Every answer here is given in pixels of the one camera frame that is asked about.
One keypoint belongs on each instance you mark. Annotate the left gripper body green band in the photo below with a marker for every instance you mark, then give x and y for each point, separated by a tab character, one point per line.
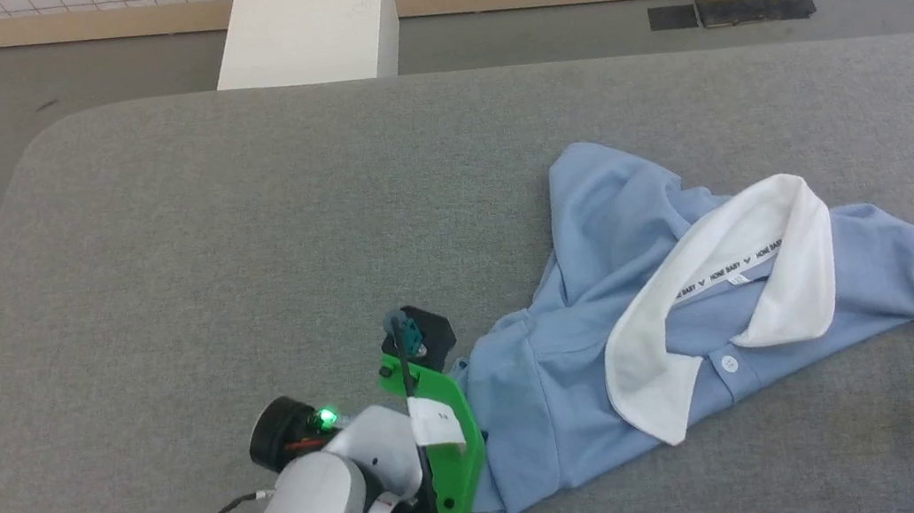
452	472

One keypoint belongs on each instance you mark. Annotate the light blue polo shirt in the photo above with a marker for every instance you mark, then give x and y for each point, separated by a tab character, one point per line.
547	387

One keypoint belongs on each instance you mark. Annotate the grey fabric sofa seat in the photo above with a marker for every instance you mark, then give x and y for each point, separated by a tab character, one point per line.
201	283

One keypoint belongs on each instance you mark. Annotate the small black floor tape patch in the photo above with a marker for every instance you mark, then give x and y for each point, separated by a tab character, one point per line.
672	18

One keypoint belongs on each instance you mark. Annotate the white rectangular box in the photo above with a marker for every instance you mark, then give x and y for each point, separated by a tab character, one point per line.
307	18

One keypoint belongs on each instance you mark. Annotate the left black wrist camera box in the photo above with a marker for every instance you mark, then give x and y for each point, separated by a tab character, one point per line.
432	332

